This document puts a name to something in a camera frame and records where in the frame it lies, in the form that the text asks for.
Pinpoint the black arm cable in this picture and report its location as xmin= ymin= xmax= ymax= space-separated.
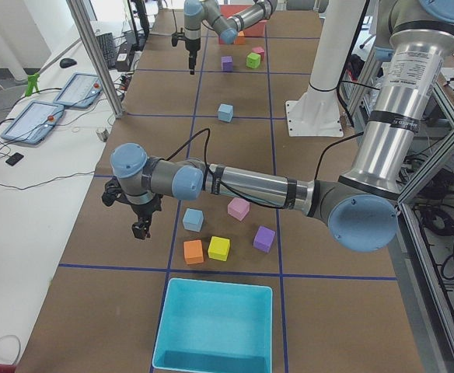
xmin=166 ymin=127 xmax=364 ymax=211

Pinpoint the black phone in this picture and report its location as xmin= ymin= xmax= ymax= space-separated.
xmin=5 ymin=152 xmax=24 ymax=166

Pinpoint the black computer mouse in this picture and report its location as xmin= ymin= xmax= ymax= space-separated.
xmin=59 ymin=58 xmax=77 ymax=69

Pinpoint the green clamp toy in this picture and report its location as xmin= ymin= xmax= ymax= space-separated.
xmin=24 ymin=72 xmax=40 ymax=97

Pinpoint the aluminium frame post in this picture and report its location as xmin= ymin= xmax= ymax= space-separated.
xmin=66 ymin=0 xmax=124 ymax=119

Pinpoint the teach pendant farther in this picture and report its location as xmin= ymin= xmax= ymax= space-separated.
xmin=53 ymin=72 xmax=102 ymax=109

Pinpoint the black keyboard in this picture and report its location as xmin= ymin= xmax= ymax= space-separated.
xmin=96 ymin=33 xmax=117 ymax=69

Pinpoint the purple block near pink bin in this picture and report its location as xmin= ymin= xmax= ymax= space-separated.
xmin=221 ymin=56 xmax=233 ymax=72

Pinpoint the teach pendant nearer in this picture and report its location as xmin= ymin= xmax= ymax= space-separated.
xmin=1 ymin=101 xmax=65 ymax=145

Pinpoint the cyan plastic bin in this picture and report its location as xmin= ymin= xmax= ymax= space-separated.
xmin=152 ymin=278 xmax=273 ymax=372

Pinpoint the light pink block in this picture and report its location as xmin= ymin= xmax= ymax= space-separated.
xmin=227 ymin=197 xmax=250 ymax=221

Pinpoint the pink plastic bin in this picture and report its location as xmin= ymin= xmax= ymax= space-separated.
xmin=220 ymin=5 xmax=267 ymax=37

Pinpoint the magenta block beside green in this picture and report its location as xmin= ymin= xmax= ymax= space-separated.
xmin=252 ymin=47 xmax=265 ymax=61

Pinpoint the white camera post base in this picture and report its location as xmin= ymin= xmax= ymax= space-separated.
xmin=285 ymin=0 xmax=368 ymax=138

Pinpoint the light blue block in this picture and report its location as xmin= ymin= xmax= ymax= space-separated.
xmin=218 ymin=103 xmax=234 ymax=123
xmin=182 ymin=208 xmax=204 ymax=232

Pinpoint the yellow block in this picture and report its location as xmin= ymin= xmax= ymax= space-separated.
xmin=208 ymin=236 xmax=230 ymax=261

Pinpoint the small metal cylinder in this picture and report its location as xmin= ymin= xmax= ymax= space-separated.
xmin=96 ymin=127 xmax=109 ymax=142

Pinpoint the orange block near pink bin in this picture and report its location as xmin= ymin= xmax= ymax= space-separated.
xmin=234 ymin=31 xmax=246 ymax=45

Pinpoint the purple block near cyan bin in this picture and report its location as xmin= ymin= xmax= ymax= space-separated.
xmin=253 ymin=226 xmax=276 ymax=253

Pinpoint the orange block near cyan bin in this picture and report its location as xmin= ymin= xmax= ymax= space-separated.
xmin=183 ymin=240 xmax=204 ymax=265

